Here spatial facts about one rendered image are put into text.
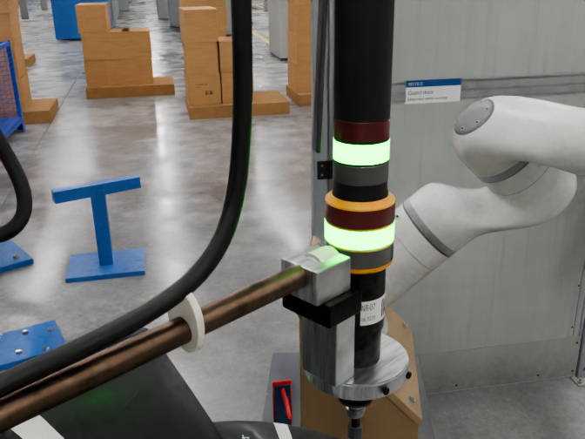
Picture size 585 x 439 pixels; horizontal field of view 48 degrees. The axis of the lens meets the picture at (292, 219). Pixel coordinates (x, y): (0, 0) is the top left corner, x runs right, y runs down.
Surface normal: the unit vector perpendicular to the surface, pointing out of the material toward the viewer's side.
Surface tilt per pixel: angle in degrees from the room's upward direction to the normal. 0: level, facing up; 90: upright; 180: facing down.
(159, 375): 44
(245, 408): 0
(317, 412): 90
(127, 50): 90
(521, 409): 0
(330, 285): 90
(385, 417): 90
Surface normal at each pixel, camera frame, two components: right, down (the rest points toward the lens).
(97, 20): 0.18, 0.36
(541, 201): -0.05, 0.54
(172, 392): 0.62, -0.56
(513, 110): -0.33, -0.59
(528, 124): -0.45, -0.42
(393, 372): -0.01, -0.93
